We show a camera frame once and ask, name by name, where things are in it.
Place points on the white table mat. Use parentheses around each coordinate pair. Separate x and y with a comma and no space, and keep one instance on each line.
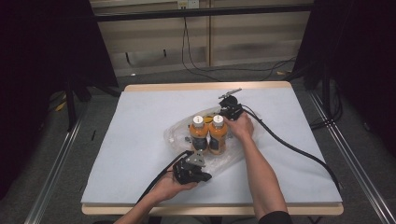
(134,130)

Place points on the person's right hand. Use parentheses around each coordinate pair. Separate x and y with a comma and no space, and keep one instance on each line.
(243,127)

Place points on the black horizontal bar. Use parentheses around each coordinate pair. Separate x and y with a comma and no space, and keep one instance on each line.
(199,12)

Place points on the wooden table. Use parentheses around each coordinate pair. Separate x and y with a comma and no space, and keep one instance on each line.
(202,210)

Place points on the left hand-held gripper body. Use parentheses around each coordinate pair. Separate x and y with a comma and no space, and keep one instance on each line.
(188,169)

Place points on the person's left hand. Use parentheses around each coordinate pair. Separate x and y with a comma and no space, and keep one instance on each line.
(169,188)

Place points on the black curtain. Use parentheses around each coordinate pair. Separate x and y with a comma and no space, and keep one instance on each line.
(361,46)
(40,62)

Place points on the clear plastic bag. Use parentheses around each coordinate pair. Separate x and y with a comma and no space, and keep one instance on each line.
(177,133)

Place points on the white wall socket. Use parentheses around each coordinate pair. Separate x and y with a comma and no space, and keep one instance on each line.
(188,3)

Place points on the black metal stand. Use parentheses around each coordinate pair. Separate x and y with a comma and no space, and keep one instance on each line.
(326,93)
(71,105)

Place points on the orange juice bottle white cap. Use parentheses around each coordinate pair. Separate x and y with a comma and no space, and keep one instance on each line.
(199,132)
(218,135)

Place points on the metal floor rail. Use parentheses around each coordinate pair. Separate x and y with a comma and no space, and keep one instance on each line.
(367,186)
(53,174)

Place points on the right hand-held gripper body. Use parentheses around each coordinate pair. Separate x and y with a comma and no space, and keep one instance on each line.
(232,109)

